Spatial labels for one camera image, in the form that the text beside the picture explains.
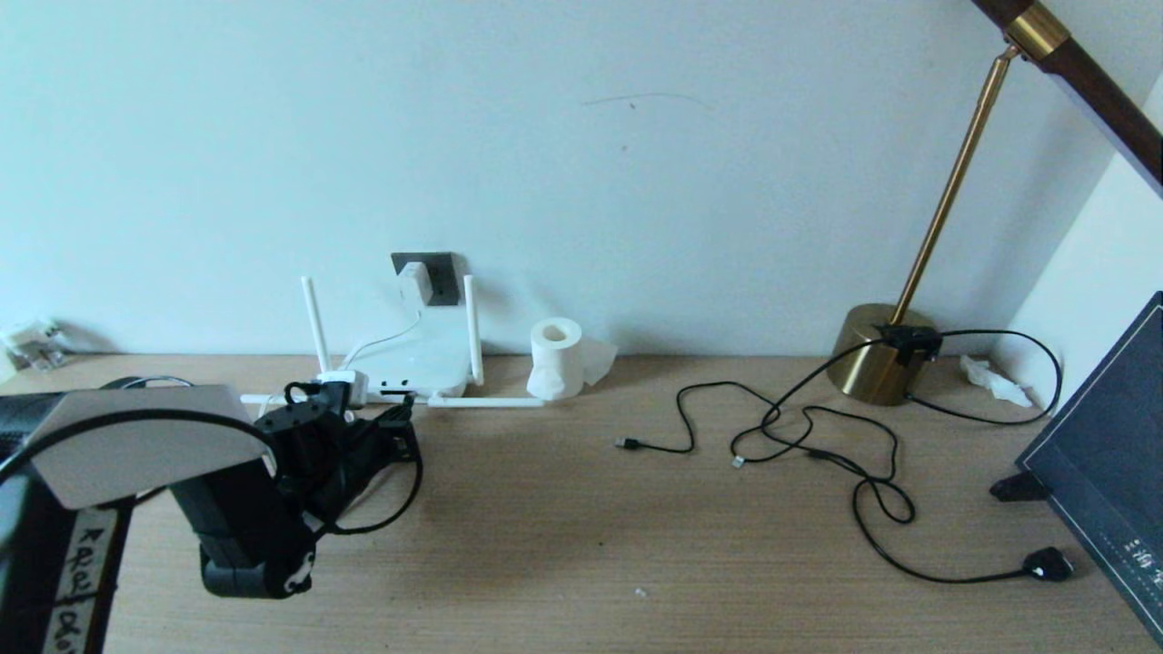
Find black ethernet cable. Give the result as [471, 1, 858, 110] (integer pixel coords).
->
[127, 389, 416, 510]

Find white router with antennas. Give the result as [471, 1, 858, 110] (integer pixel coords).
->
[241, 274, 546, 408]

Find white toilet paper roll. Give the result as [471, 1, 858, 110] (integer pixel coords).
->
[525, 317, 619, 402]

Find clear plastic wrapper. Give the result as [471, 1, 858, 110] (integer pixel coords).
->
[0, 318, 69, 372]

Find brass desk lamp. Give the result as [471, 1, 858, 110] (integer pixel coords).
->
[829, 0, 1163, 407]

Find crumpled white tissue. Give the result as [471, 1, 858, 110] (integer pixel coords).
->
[961, 355, 1035, 408]

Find black braided left wrist cable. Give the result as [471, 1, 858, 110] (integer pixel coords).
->
[283, 380, 424, 535]

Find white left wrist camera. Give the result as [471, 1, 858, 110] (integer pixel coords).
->
[315, 369, 369, 407]

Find thin white adapter cable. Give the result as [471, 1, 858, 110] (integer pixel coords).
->
[345, 309, 424, 364]

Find grey wall socket plate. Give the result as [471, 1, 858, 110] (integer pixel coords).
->
[393, 253, 458, 307]

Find thin black usb cable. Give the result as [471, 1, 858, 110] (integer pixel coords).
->
[616, 380, 917, 526]

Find black cables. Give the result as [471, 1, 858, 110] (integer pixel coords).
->
[730, 327, 1075, 584]

